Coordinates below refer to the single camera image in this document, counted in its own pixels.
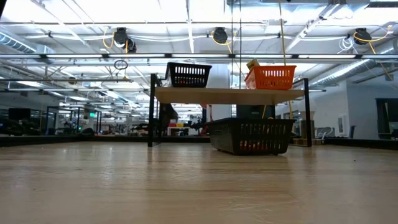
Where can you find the black plastic slotted basket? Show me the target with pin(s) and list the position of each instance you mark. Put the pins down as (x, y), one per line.
(252, 122)
(186, 67)

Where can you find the yellow crayon pack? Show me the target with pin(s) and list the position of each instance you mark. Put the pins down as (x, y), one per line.
(252, 63)

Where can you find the orange plastic slotted basket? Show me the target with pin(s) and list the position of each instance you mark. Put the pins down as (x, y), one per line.
(270, 70)

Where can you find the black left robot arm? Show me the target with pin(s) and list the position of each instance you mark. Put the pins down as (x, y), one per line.
(2, 4)

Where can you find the wooden shelf riser black legs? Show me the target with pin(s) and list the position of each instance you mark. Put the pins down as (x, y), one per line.
(230, 96)

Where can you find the white column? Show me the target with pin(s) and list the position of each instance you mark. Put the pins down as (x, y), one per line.
(219, 77)

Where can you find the black monitor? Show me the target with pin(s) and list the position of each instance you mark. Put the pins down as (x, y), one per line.
(19, 113)

